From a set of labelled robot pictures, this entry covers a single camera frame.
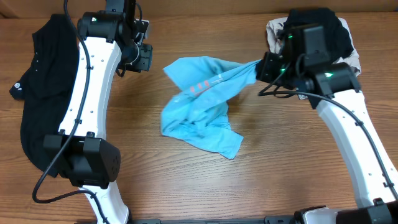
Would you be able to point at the light blue t-shirt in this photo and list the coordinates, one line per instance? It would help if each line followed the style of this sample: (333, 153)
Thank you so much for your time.
(198, 114)

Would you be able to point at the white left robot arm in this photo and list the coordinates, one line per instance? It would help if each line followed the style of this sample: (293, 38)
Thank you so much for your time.
(111, 43)

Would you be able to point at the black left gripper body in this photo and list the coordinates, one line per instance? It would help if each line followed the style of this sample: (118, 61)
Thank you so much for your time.
(143, 57)

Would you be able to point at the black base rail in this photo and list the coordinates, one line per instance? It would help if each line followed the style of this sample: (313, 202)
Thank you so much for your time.
(214, 221)

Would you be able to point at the black shirt on left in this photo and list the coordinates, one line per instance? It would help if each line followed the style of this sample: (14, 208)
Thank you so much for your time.
(46, 87)

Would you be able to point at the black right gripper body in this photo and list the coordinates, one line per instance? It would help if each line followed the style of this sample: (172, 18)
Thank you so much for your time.
(265, 69)

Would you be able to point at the beige folded garment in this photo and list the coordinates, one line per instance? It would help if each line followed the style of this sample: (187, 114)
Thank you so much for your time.
(275, 44)

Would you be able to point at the black folded garment on pile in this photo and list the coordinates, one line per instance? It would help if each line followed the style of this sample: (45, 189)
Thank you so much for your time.
(337, 37)

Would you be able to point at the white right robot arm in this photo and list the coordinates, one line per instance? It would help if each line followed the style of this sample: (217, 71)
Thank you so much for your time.
(335, 93)

